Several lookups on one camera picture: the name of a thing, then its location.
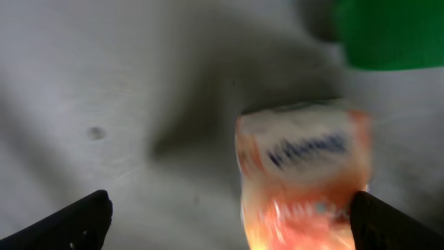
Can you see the grey plastic mesh basket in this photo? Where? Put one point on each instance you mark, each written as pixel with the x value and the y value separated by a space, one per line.
pixel 139 98

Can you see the orange snack packet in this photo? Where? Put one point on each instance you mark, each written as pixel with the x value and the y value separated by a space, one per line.
pixel 300 167

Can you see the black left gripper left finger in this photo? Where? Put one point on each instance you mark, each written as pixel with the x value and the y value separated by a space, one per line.
pixel 82 225

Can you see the green capped bottle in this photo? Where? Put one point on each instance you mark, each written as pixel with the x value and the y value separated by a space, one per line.
pixel 386 35

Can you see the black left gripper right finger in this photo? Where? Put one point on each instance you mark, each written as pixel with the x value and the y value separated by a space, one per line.
pixel 376 225

